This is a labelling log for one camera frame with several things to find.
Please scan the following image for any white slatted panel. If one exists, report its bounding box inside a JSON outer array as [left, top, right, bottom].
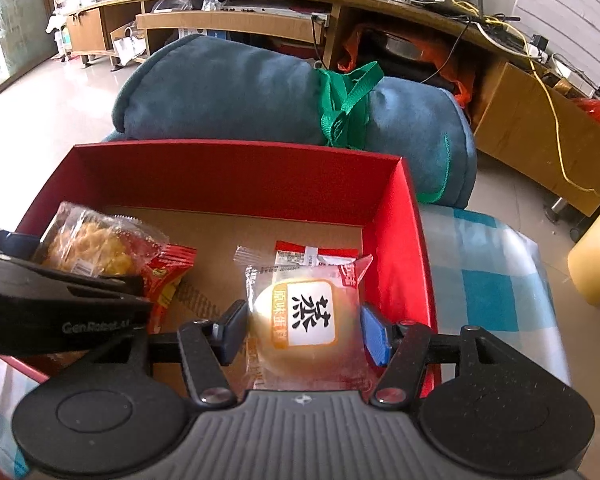
[[512, 0, 600, 86]]

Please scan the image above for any red gummy candy packet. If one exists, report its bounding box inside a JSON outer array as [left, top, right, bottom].
[[142, 242, 198, 333]]

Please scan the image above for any orange plastic bag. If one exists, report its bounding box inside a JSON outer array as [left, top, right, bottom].
[[337, 25, 476, 108]]

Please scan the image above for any clear packet of yellow pastry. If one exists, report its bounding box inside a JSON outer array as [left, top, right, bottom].
[[32, 201, 171, 281]]

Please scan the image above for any long red and white packet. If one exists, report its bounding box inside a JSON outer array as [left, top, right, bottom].
[[275, 240, 361, 268]]

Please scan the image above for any red cardboard box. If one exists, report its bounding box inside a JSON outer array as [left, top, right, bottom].
[[0, 141, 438, 401]]

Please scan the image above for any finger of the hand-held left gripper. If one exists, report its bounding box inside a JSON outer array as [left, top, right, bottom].
[[0, 229, 41, 262], [0, 255, 147, 302]]

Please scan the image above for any wooden television cabinet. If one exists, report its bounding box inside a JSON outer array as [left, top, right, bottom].
[[62, 0, 600, 218]]

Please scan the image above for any metal basin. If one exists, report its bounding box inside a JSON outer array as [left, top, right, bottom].
[[382, 32, 431, 58]]

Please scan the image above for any rolled blue blanket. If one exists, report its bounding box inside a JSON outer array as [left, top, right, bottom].
[[102, 35, 477, 209]]

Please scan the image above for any clear steamed cake packet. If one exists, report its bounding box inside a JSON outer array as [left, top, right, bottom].
[[232, 246, 381, 393]]

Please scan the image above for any green strap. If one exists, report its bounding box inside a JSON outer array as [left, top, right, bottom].
[[317, 61, 385, 150]]

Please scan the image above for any blue checked tablecloth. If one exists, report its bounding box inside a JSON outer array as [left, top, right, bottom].
[[0, 205, 573, 480]]

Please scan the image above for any yellow trash bin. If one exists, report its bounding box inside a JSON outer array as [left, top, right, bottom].
[[567, 180, 600, 306]]

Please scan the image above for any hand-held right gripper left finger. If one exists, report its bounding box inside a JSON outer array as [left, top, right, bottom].
[[55, 300, 248, 408]]

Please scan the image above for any white paper shopping bag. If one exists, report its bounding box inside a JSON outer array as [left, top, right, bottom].
[[111, 27, 148, 68]]

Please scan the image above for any yellow cable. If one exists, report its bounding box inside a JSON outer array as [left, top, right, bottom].
[[427, 0, 600, 198]]

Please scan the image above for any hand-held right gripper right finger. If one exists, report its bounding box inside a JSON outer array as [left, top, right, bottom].
[[359, 301, 551, 409]]

